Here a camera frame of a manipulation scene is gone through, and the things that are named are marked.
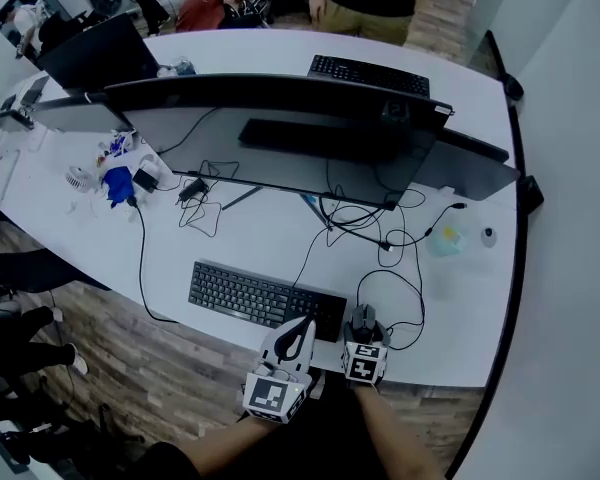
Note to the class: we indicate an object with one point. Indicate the large black curved monitor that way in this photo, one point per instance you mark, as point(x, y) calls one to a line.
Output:
point(290, 168)

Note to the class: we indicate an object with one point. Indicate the small white round webcam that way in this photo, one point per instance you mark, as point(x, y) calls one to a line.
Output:
point(488, 235)

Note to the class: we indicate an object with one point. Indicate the black flat monitor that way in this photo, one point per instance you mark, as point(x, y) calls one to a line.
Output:
point(470, 173)

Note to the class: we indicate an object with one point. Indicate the small black power adapter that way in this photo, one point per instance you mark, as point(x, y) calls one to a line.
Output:
point(192, 189)

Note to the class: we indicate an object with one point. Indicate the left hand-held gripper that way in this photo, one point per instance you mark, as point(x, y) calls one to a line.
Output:
point(272, 398)

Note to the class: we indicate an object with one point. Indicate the small white desk fan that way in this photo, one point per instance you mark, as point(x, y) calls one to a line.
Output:
point(75, 179)

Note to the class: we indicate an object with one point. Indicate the person's left forearm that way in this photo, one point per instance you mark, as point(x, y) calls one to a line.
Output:
point(225, 443)

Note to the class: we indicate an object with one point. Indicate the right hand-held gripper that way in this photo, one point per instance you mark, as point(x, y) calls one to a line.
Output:
point(364, 363)

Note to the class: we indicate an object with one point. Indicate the black power brick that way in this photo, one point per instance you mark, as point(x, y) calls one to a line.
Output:
point(146, 179)

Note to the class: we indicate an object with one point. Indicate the blue cloth bag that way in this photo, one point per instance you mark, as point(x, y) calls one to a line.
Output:
point(117, 183)

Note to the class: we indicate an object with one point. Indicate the pale green plastic bag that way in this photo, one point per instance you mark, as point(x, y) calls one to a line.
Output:
point(447, 243)

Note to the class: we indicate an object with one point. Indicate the black monitor back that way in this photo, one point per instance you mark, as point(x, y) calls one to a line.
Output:
point(97, 53)

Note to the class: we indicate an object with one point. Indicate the grey flat monitor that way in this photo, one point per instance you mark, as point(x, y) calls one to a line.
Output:
point(80, 115)

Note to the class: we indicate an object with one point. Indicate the black slim keyboard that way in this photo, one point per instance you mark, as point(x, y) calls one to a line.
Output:
point(370, 75)

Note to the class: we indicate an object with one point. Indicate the clear bag of small items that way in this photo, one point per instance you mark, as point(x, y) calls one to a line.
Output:
point(117, 145)

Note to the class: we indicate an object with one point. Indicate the person's right forearm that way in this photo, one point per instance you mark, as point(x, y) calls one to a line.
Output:
point(395, 433)

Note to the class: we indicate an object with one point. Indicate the black desk clamp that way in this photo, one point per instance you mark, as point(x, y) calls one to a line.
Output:
point(530, 194)
point(513, 86)

